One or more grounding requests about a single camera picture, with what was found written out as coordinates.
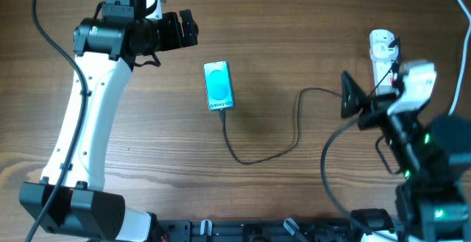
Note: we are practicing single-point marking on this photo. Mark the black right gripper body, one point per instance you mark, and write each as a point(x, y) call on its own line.
point(377, 114)

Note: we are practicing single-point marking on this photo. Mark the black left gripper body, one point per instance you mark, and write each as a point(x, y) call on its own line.
point(165, 34)

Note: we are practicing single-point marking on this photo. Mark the blue screen smartphone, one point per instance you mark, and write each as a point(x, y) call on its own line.
point(218, 85)

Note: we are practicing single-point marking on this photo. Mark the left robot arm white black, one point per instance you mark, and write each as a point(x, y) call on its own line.
point(69, 198)

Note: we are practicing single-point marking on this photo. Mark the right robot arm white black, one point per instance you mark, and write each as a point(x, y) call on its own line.
point(433, 158)

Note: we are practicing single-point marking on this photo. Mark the white charger adapter plug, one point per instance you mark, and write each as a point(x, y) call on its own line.
point(382, 52)

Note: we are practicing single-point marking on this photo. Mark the white power strip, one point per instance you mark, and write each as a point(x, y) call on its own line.
point(383, 72)

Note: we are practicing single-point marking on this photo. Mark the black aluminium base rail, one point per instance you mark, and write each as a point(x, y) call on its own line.
point(320, 230)

